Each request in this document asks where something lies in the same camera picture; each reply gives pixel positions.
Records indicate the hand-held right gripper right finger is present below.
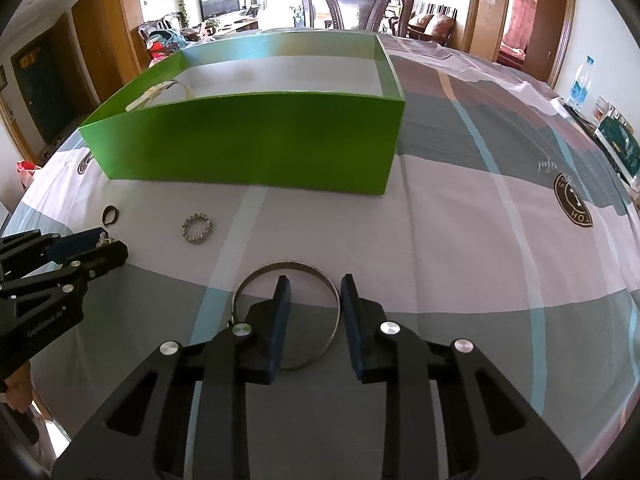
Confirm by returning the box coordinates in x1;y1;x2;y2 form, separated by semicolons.
340;273;596;480

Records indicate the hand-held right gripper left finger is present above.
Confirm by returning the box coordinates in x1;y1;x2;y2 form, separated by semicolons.
50;276;292;480

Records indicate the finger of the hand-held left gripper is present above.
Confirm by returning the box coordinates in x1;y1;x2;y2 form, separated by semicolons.
0;241;129;306
0;227;108;281

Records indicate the silver bangle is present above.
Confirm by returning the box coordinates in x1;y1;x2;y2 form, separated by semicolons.
232;261;342;372

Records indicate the white wrist watch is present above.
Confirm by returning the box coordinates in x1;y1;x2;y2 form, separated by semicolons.
125;80;193;112

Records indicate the green cardboard box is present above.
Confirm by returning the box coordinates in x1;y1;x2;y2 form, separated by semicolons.
78;30;406;197

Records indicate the white red paper bag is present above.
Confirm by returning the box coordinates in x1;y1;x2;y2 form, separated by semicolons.
17;160;43;191

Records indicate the dark entrance door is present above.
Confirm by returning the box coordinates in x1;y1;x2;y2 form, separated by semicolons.
10;35;63;146

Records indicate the pile of clothes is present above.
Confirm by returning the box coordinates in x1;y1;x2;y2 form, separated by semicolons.
147;30;188;63

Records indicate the dark wooden armchair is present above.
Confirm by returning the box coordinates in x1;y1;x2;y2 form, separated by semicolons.
137;12;183;58

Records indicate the wooden television cabinet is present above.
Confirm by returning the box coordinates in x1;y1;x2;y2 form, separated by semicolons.
200;12;261;36

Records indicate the wooden sofa with cushions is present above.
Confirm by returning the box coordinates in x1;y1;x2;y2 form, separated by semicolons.
407;2;458;48

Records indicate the dark wooden dining chair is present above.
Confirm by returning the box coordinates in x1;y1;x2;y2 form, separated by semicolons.
301;0;415;36

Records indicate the green packet box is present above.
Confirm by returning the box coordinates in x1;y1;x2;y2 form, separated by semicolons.
595;112;640;183

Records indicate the clear plastic water bottle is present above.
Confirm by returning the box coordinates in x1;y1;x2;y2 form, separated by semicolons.
567;56;596;111

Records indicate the pink curtain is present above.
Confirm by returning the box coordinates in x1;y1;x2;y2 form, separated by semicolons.
509;0;539;53

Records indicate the silver beaded ring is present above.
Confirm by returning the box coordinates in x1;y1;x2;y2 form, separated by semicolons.
181;212;213;245

